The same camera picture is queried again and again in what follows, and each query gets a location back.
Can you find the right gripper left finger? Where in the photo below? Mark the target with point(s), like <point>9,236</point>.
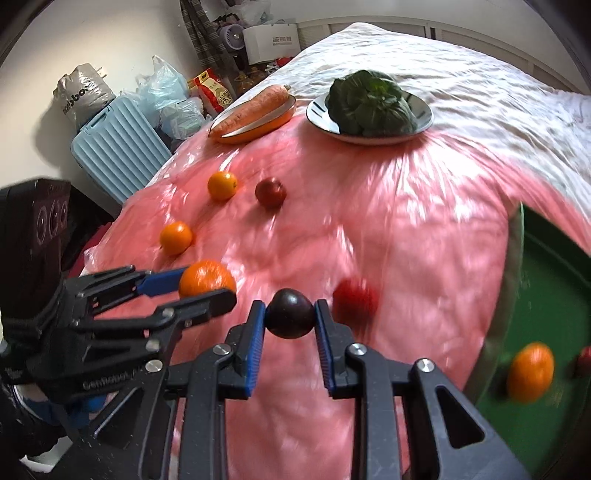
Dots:
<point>132,437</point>

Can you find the red strawberry-like apple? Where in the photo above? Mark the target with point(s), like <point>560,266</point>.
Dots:
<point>355,302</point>

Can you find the red yellow snack packet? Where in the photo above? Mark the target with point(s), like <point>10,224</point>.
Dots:
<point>208,87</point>

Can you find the white floral bedsheet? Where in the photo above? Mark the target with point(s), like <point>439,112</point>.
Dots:
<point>472,95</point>

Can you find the dark red small apple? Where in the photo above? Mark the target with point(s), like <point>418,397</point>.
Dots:
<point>271,193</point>

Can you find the clear blue plastic bag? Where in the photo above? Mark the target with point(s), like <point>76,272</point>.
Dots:
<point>163,98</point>

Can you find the carrot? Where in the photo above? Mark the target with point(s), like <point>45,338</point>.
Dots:
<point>265,102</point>

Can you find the plaid hanging cloth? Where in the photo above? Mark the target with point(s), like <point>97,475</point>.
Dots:
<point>206,41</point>

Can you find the small orange edge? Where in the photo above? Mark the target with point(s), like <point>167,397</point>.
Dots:
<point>175,238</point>

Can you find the left blue gloved hand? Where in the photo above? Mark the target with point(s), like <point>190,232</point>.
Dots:
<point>79,412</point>

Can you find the grey printed bag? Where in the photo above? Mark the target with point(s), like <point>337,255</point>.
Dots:
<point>82,94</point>

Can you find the large orange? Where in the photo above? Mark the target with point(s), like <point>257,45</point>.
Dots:
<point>203,277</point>
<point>531,373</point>

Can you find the pink plastic sheet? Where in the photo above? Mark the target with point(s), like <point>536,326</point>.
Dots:
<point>425,222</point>

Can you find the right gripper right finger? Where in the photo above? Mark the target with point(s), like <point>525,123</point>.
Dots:
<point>411,421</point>

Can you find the small orange near carrot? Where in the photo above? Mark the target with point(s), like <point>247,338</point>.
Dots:
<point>222,186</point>

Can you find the white cardboard box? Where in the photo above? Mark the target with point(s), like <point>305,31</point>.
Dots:
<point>269,42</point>

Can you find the dark purple plum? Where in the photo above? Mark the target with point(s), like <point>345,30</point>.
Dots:
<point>290,315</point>

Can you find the small desk fan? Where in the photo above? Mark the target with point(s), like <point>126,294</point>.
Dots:
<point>232,37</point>

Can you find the orange oval dish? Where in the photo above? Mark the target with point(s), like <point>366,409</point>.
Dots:
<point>268,123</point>

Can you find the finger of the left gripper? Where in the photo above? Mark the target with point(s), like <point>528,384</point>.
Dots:
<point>90,295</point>
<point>184,313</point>

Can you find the light blue suitcase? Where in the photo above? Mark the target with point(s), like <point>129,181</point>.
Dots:
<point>119,150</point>

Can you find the green leafy vegetable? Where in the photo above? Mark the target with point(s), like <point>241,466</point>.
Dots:
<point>370,104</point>

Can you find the white round plate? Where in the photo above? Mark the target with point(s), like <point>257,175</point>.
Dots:
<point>317,113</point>

